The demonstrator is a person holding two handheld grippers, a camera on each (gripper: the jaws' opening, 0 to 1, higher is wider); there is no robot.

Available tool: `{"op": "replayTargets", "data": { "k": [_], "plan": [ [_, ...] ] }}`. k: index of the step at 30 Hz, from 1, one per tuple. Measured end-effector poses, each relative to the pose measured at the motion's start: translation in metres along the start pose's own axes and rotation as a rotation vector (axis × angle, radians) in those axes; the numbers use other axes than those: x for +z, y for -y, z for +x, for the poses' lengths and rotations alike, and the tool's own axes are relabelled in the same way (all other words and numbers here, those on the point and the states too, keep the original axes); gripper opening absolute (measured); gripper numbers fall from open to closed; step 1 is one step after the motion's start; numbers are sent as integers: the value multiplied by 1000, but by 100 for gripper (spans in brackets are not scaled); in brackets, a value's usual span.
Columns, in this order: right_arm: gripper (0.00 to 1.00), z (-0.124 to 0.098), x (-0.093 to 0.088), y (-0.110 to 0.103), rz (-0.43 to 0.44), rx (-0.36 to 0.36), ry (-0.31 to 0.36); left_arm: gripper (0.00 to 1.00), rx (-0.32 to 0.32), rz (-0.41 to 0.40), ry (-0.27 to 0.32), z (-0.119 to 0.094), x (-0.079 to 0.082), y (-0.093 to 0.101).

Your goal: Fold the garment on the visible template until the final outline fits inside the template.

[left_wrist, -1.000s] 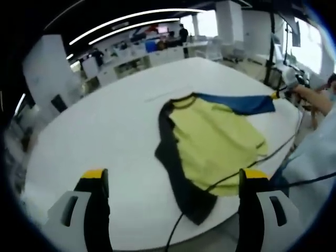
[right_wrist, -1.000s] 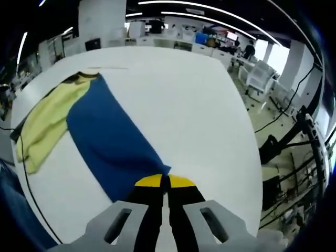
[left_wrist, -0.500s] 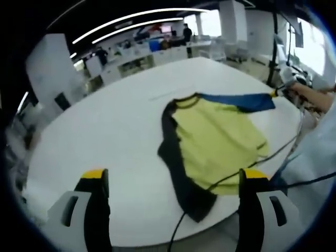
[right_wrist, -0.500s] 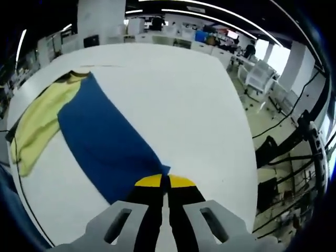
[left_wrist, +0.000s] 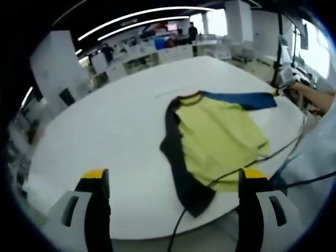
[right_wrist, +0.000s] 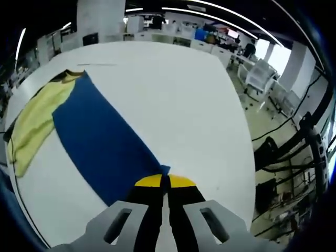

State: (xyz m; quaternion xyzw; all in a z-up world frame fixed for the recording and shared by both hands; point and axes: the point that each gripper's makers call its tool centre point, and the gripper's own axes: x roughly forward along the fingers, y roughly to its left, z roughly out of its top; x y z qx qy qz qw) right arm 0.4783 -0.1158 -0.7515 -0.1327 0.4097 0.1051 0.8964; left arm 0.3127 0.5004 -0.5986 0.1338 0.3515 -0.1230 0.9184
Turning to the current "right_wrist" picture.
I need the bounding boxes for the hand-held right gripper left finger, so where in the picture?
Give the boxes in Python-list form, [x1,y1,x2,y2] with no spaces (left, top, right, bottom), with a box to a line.
[52,174,166,252]

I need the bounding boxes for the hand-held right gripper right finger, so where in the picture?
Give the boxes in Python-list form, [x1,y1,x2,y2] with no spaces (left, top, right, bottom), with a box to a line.
[167,174,287,252]

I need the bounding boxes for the yellow blue grey garment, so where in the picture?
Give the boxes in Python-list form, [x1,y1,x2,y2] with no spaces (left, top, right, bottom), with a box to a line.
[6,69,171,208]

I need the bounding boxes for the black floor bag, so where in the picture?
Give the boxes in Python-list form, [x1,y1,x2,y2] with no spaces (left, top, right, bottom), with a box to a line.
[258,136,279,158]

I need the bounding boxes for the white office chair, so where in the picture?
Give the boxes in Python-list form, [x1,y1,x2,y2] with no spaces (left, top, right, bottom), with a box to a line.
[237,59,279,102]

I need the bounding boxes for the white cabinet row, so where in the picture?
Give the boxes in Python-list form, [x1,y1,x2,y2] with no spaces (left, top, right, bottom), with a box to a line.
[123,31,237,64]

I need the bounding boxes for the black bin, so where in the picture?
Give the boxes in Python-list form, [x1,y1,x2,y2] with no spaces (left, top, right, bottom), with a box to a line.
[82,33,99,47]

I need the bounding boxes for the white square pillar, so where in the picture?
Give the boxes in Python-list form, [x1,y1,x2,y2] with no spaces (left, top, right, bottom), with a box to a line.
[76,0,127,44]

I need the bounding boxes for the short ceiling light strip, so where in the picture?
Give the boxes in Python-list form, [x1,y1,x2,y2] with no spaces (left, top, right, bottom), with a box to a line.
[15,27,27,61]

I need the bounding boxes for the long ceiling light strip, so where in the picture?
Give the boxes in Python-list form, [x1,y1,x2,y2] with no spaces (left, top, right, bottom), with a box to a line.
[161,7,280,44]

